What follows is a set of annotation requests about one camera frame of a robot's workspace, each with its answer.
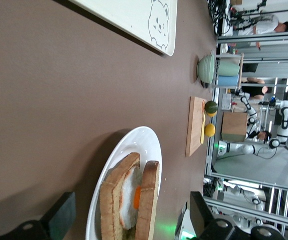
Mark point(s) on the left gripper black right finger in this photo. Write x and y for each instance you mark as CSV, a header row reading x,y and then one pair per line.
x,y
198,215

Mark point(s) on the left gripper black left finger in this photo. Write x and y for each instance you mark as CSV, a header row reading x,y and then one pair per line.
x,y
61,215

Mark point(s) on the brown bread slice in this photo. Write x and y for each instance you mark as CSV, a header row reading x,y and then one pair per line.
x,y
147,200
111,200

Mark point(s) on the toy fried egg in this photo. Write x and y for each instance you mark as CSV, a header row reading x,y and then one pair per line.
x,y
128,197

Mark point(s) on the round white plate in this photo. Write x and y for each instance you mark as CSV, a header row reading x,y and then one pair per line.
x,y
138,142

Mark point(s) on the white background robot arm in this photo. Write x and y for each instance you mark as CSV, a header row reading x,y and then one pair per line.
x,y
285,117
246,149

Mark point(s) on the yellow plastic fork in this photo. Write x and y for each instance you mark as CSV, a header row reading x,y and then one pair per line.
x,y
203,130

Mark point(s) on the yellow lemon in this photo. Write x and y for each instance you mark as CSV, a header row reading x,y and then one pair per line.
x,y
210,130
212,114

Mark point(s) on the wooden cutting board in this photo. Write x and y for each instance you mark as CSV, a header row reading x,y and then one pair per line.
x,y
195,125

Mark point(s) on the brown wooden box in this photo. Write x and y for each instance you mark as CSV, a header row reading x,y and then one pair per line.
x,y
234,126

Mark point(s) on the green avocado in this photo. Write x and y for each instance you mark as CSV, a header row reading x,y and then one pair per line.
x,y
211,107

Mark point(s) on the person in black shirt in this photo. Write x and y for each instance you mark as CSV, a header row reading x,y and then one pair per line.
x,y
252,91

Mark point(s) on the light blue cup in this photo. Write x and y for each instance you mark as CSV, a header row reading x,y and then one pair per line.
x,y
227,80

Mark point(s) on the pale green bowl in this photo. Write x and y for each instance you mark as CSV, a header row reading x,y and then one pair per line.
x,y
206,68

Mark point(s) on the pale green cup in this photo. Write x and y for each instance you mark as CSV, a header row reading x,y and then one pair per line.
x,y
228,67

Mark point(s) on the person in white shirt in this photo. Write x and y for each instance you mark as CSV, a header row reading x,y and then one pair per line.
x,y
264,25

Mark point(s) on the cream tray with bear print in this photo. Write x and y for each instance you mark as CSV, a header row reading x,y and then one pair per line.
x,y
123,17

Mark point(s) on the aluminium frame structure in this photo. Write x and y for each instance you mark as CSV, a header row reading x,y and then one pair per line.
x,y
246,38

